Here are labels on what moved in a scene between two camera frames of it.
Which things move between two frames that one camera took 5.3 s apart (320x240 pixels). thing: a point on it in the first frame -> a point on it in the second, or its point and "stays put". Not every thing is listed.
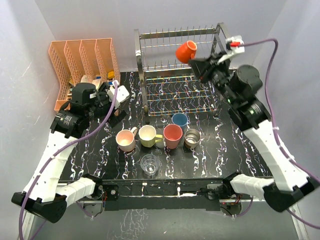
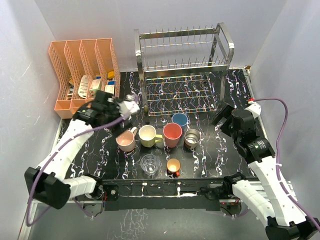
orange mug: (186, 51) -> (173, 166)
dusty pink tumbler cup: (172, 133) stays put
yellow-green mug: (148, 136) stays put
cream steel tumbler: (192, 137) stays put
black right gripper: (202, 67) -> (226, 112)
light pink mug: (125, 139) stays put
